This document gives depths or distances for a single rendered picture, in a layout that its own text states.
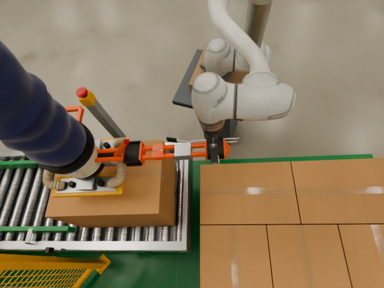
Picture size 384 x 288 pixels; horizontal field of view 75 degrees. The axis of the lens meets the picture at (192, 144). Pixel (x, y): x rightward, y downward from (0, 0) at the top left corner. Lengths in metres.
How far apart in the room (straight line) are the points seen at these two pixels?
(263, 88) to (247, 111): 0.08
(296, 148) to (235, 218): 1.06
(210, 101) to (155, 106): 2.06
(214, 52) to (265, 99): 0.87
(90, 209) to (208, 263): 0.73
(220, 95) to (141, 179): 0.78
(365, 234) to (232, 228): 0.74
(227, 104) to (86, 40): 3.23
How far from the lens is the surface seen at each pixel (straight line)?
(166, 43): 3.31
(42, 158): 1.01
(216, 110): 0.71
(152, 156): 1.06
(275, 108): 0.72
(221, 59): 1.55
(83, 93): 1.65
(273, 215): 1.65
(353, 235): 1.75
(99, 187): 1.24
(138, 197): 1.31
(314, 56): 3.10
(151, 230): 1.68
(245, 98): 0.71
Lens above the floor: 2.15
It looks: 63 degrees down
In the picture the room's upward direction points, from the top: 17 degrees counter-clockwise
